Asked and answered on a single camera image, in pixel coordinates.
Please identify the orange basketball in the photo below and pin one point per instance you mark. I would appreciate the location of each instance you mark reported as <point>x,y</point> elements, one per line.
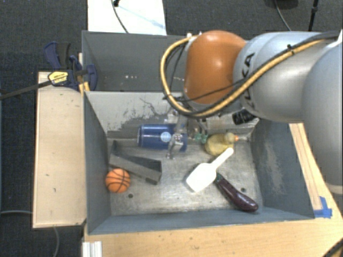
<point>118,181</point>

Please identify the grey metal bin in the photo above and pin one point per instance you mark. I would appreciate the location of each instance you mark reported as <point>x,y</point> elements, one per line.
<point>171,197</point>

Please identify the white plastic scoop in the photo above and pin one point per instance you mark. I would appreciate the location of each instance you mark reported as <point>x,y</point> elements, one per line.
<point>202,175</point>

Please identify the purple toy eggplant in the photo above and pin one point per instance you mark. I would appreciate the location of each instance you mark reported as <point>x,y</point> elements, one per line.
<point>238,198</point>

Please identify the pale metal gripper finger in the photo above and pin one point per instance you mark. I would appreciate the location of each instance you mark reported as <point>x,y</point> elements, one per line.
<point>171,149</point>
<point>179,141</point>

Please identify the blue can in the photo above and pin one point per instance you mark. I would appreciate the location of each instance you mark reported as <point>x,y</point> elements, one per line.
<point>152,138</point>

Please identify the black cylinder on white bracket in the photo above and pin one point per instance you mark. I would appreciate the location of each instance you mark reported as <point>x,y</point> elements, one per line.
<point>242,117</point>

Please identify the pale wood board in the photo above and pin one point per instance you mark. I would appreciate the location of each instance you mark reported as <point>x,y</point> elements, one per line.
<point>60,154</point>

